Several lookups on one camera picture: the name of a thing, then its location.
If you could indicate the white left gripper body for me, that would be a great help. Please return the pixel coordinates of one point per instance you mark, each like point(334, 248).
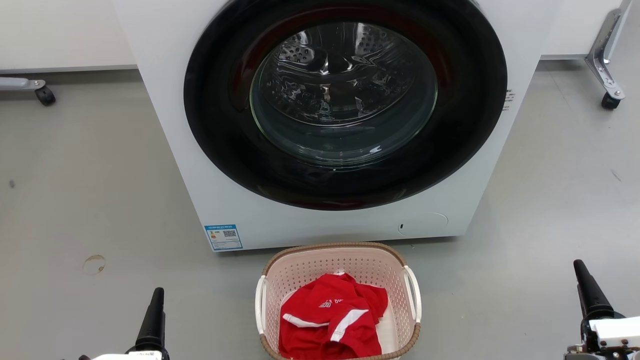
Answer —
point(130, 356)

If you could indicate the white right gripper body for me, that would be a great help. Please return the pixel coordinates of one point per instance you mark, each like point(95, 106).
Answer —
point(615, 332)

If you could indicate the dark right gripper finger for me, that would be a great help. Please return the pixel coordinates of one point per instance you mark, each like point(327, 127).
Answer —
point(592, 295)

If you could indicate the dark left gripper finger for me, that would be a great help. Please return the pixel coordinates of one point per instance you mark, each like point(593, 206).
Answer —
point(152, 325)

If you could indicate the pink perforated laundry basket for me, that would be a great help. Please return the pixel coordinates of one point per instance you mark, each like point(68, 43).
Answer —
point(310, 270)

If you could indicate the blue energy label sticker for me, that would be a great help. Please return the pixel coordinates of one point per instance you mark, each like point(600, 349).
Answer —
point(223, 237)

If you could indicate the white front-load washing machine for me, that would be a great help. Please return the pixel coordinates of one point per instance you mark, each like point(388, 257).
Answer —
point(170, 150)

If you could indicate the round white filter cover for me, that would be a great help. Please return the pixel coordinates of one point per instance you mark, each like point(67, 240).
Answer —
point(425, 224)

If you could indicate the red shirt with white stripes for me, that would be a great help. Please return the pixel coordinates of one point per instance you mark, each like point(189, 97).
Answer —
point(340, 320)

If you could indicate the black caster wheel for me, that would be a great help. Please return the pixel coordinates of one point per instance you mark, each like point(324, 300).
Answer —
point(610, 101)
point(45, 96)

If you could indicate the black round washer door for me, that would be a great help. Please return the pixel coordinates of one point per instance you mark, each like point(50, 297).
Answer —
point(215, 125)

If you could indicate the small printed side sticker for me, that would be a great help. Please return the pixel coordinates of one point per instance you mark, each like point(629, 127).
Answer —
point(509, 99)

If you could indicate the grey metal stand leg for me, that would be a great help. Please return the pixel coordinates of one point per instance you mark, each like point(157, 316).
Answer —
point(602, 55)
point(17, 83)

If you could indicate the steel washer drum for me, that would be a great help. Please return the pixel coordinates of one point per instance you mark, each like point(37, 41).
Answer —
point(340, 75)

